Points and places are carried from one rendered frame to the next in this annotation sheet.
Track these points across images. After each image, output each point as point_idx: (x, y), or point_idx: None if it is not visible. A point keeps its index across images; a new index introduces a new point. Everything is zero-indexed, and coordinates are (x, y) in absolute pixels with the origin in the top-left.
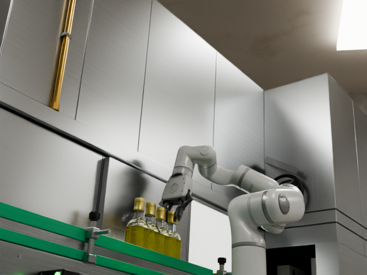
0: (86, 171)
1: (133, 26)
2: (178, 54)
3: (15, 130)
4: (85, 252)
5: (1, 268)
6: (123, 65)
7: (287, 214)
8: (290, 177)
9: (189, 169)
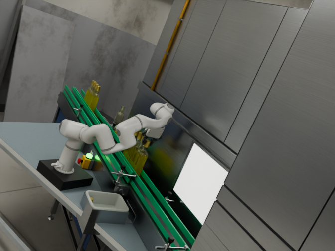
0: (155, 116)
1: (205, 29)
2: (235, 32)
3: (141, 98)
4: None
5: None
6: (190, 57)
7: (60, 131)
8: None
9: (155, 117)
